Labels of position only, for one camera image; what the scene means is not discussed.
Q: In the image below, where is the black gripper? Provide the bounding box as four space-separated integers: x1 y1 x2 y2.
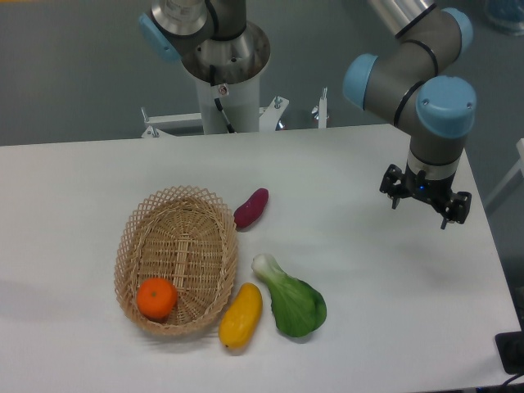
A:
379 164 472 229

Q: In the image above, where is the orange fruit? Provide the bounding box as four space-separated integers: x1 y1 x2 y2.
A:
136 278 178 321

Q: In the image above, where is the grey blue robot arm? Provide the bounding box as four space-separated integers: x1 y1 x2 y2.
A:
138 1 477 224

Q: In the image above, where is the woven wicker basket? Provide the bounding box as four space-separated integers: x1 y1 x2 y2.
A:
114 186 238 337

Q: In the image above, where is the green bok choy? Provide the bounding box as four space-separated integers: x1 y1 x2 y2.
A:
251 254 328 338

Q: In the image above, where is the black device at table edge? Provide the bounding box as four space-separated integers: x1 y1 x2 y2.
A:
495 331 523 374

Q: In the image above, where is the purple sweet potato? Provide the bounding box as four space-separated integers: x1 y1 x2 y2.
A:
233 188 269 229

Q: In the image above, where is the blue object top right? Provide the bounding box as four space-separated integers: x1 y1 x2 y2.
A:
484 0 523 36

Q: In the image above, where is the yellow mango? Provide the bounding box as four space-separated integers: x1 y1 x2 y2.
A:
219 282 263 350

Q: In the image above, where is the white frame at right edge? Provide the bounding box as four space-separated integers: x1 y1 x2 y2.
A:
484 138 523 215

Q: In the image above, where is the black cable on pedestal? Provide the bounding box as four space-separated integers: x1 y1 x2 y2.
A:
209 65 237 134

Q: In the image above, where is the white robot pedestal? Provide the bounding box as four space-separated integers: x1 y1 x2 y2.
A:
140 22 331 139

